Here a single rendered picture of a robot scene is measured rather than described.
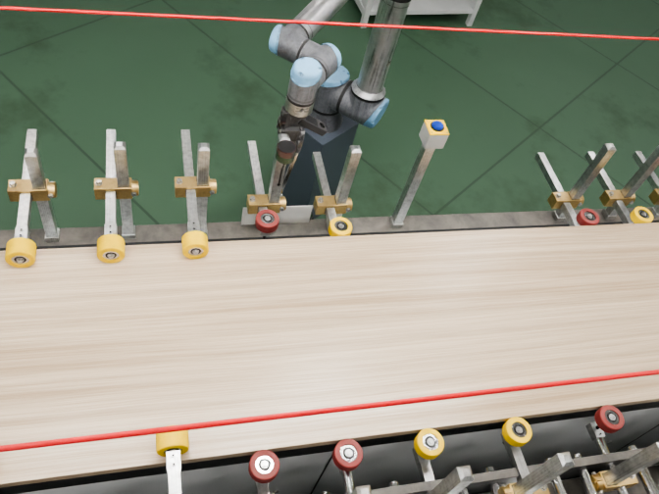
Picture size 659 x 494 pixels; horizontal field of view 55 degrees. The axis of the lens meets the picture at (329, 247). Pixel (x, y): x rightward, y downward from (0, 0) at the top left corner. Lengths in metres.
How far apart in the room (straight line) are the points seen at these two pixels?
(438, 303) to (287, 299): 0.50
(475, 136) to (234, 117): 1.51
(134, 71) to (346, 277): 2.41
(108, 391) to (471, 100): 3.26
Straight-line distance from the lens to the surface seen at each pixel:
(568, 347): 2.24
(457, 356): 2.04
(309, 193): 3.13
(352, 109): 2.80
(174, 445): 1.69
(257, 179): 2.33
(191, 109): 3.86
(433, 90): 4.41
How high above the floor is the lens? 2.58
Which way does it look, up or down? 52 degrees down
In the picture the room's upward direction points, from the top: 17 degrees clockwise
